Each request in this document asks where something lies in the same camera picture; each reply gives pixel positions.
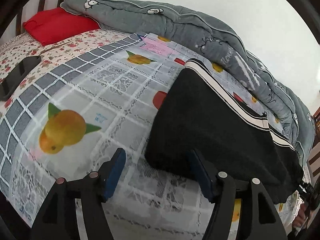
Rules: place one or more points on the floral bed sheet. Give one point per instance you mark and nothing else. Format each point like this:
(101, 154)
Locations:
(51, 55)

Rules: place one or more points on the fruit print plastic table cover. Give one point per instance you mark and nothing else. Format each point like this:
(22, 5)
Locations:
(117, 89)

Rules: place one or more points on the black pants with white stripe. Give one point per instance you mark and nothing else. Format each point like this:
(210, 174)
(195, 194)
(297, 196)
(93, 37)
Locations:
(199, 121)

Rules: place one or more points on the black smartphone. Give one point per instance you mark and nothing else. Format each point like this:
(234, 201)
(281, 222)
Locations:
(16, 76)

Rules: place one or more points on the person's right hand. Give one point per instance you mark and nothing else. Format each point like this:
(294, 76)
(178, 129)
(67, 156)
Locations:
(303, 215)

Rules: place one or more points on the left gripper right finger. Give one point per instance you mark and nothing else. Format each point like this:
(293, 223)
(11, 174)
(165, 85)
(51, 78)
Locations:
(245, 202)

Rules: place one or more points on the grey quilted comforter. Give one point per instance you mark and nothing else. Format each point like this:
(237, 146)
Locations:
(216, 41)

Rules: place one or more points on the red pillow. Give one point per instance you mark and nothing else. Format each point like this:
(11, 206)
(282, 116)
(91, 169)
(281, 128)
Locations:
(52, 26)

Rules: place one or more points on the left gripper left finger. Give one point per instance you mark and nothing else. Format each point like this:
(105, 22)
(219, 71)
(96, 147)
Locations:
(57, 218)

